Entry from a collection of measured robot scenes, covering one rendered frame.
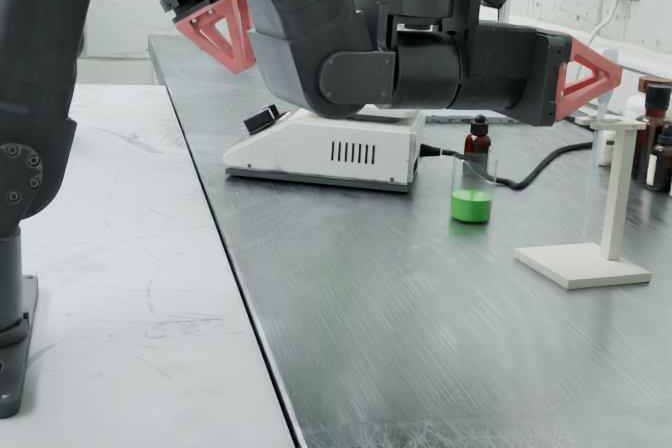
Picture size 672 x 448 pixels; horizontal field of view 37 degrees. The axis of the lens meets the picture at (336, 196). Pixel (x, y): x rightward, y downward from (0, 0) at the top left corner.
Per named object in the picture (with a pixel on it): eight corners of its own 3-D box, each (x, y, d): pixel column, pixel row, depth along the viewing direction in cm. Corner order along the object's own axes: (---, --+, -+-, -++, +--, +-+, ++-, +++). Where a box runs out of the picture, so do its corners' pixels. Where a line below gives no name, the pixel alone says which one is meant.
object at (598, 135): (580, 237, 82) (608, 49, 78) (574, 234, 83) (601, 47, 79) (593, 237, 83) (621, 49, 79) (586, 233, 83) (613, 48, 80)
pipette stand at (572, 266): (567, 289, 79) (587, 127, 75) (513, 257, 86) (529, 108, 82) (650, 281, 82) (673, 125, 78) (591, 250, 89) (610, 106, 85)
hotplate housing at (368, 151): (221, 177, 106) (223, 102, 104) (252, 152, 119) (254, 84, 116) (431, 198, 103) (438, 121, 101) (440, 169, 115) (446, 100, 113)
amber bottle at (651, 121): (639, 185, 113) (653, 88, 111) (619, 175, 117) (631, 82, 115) (674, 184, 115) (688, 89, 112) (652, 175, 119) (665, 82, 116)
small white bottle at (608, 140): (590, 164, 122) (597, 115, 121) (599, 161, 124) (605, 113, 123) (608, 168, 121) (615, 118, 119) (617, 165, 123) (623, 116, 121)
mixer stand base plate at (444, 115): (338, 120, 140) (339, 113, 140) (310, 95, 159) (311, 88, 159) (539, 123, 147) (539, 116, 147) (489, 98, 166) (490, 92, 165)
